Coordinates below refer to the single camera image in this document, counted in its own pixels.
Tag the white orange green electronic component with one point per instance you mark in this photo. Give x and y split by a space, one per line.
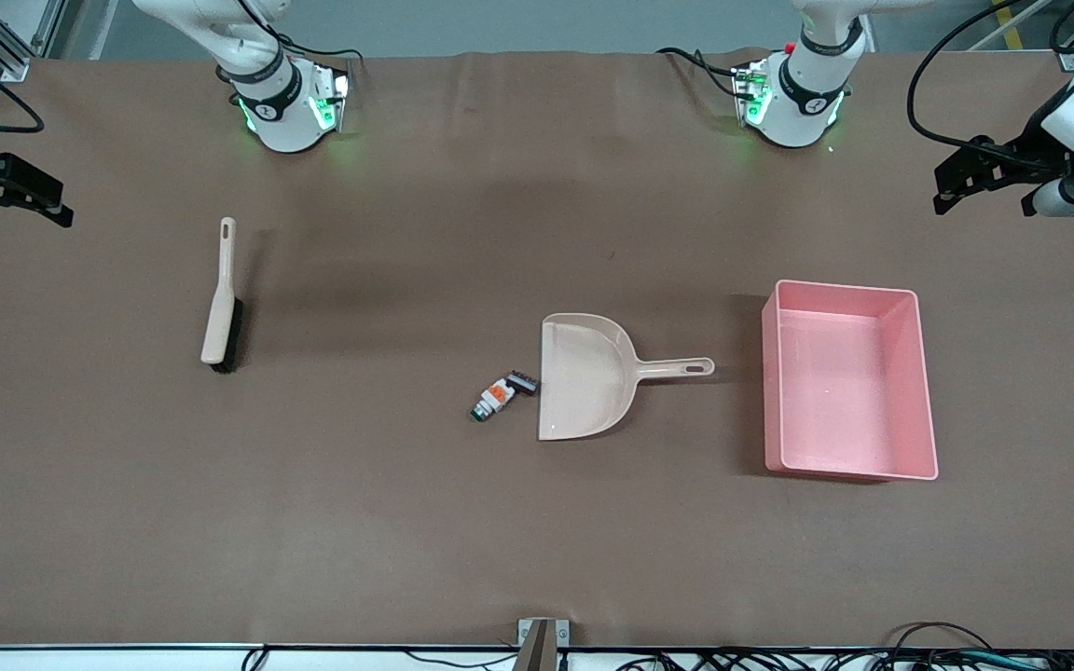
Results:
492 401

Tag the beige plastic dustpan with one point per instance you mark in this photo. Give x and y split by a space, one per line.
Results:
584 377

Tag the pink plastic bin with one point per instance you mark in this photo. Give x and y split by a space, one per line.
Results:
849 391

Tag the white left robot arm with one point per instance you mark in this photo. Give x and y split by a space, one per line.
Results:
807 84

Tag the metal table edge bracket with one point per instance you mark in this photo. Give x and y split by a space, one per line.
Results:
542 643

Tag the small black connector block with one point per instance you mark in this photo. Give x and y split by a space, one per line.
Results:
522 382

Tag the beige hand brush black bristles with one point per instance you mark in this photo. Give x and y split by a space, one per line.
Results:
219 317

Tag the metal base plate green light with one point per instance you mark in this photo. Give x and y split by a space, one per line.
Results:
330 98

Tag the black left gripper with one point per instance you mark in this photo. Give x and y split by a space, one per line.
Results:
1029 152

